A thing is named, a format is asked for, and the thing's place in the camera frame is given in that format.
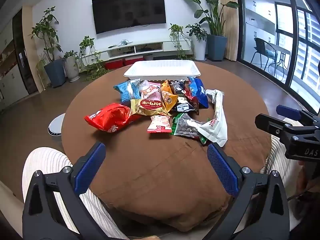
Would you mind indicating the large red snack packet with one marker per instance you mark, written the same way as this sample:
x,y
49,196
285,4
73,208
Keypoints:
x,y
110,117

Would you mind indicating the wall-mounted black television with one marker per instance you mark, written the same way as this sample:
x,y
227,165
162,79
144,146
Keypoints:
x,y
128,11

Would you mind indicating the white plastic tray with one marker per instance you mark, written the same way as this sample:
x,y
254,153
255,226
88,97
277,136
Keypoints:
x,y
162,68

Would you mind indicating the orange snack packet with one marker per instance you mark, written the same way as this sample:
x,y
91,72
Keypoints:
x,y
168,97

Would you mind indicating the green clear nut packet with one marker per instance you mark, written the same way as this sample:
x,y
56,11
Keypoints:
x,y
186,127

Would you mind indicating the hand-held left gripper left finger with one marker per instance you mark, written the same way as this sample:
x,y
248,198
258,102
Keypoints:
x,y
87,170

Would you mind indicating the pink cartoon snack packet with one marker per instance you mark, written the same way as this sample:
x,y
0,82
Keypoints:
x,y
151,92

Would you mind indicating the black framed glass door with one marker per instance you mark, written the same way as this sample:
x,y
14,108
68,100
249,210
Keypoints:
x,y
292,42

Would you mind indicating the bushy plant in white pot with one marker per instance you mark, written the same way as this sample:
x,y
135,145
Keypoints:
x,y
200,47

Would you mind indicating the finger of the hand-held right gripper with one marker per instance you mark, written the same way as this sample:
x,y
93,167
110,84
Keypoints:
x,y
272,126
287,111

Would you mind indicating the white long snack packet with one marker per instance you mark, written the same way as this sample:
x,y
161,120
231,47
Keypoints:
x,y
216,126

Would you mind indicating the small plant in white pot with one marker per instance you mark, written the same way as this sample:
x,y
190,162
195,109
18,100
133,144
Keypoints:
x,y
71,66

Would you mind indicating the beige curtain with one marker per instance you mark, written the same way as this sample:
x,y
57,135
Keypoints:
x,y
231,27

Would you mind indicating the trailing vine plant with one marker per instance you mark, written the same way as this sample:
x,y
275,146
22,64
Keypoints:
x,y
176,31

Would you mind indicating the trailing ivy plant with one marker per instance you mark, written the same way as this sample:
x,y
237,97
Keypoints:
x,y
87,45

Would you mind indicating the balcony side table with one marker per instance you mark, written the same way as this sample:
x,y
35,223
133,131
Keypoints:
x,y
281,51

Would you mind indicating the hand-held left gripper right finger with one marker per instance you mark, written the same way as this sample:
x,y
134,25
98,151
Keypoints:
x,y
222,170

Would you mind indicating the large-leaf plant in blue pot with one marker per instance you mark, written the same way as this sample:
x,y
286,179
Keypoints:
x,y
216,46

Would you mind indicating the person's right leg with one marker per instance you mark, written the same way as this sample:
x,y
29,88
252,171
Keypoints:
x,y
277,152

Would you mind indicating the small grey pot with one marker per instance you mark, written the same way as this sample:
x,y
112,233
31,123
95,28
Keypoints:
x,y
148,57

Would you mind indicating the gold red-label snack packet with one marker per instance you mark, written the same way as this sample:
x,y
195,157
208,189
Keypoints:
x,y
148,106

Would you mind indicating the white television cabinet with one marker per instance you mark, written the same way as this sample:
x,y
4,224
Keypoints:
x,y
140,47

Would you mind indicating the small pink red snack packet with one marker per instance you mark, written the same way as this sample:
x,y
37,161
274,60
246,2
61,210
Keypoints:
x,y
160,123

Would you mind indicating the wooden shelf cabinet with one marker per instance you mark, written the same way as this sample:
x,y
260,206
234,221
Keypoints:
x,y
17,55

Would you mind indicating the dark blue snack packet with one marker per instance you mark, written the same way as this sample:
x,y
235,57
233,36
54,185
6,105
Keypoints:
x,y
198,91

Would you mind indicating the navy white-label snack packet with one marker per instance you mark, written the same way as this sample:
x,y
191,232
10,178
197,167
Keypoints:
x,y
183,105

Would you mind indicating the black balcony chair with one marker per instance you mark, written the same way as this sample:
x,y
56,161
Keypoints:
x,y
261,47

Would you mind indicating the white balcony cabinets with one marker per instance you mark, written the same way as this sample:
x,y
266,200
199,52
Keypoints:
x,y
258,17

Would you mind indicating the person's left leg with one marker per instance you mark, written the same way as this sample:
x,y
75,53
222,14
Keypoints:
x,y
50,162

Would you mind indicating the light blue snack packet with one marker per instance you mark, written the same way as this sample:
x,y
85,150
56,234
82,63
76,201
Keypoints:
x,y
127,90

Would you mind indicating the person's leg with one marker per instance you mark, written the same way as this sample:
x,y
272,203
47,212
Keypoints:
x,y
50,162
277,152

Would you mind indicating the person's right hand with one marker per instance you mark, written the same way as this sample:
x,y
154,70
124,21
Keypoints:
x,y
302,182

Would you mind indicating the tall plant in grey-blue pot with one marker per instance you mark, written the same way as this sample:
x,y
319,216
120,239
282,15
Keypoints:
x,y
55,71

